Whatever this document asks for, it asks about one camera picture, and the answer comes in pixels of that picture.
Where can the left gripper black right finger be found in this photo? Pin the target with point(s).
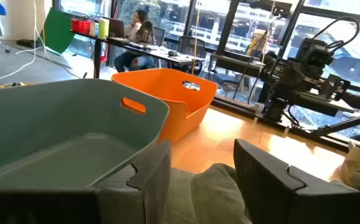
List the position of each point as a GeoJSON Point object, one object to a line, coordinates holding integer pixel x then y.
{"type": "Point", "coordinates": [261, 186]}

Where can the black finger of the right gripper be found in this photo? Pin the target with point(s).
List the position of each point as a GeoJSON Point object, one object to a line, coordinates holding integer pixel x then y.
{"type": "Point", "coordinates": [281, 70]}
{"type": "Point", "coordinates": [335, 88]}

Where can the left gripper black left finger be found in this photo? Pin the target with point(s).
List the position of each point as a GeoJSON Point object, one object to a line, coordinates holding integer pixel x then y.
{"type": "Point", "coordinates": [149, 186]}

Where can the dark green cap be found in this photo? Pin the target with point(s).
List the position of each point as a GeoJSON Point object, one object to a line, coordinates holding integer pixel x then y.
{"type": "Point", "coordinates": [205, 196]}

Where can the beige cap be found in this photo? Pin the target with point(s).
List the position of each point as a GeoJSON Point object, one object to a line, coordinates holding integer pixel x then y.
{"type": "Point", "coordinates": [357, 168]}

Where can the yellowish container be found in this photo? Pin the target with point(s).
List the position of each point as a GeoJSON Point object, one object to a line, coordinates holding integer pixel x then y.
{"type": "Point", "coordinates": [257, 42]}

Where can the orange plastic bin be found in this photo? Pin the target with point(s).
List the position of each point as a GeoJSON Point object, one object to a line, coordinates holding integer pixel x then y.
{"type": "Point", "coordinates": [180, 118]}

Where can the black mesh office chair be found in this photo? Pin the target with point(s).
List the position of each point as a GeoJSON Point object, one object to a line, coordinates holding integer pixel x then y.
{"type": "Point", "coordinates": [191, 46]}

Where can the teal plastic bin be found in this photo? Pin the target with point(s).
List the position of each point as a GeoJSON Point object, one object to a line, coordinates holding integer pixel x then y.
{"type": "Point", "coordinates": [58, 130]}

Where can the long black office desk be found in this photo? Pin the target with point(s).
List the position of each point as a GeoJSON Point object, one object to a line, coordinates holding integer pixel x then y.
{"type": "Point", "coordinates": [155, 51]}

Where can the patterned bag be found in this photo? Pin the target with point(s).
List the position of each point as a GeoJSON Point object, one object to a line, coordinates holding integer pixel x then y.
{"type": "Point", "coordinates": [145, 32]}

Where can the dark laptop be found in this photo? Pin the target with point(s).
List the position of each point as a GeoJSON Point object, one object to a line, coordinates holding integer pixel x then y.
{"type": "Point", "coordinates": [117, 28]}

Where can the yellow-green cylinder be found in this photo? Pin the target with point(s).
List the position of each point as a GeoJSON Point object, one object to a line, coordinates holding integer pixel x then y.
{"type": "Point", "coordinates": [103, 28]}

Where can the red box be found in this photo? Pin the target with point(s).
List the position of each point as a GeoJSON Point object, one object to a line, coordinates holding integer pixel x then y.
{"type": "Point", "coordinates": [80, 27]}

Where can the green board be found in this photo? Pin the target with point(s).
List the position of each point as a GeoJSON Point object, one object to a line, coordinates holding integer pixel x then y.
{"type": "Point", "coordinates": [57, 31]}

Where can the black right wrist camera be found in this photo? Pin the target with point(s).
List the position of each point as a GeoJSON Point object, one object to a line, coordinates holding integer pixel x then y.
{"type": "Point", "coordinates": [315, 57]}

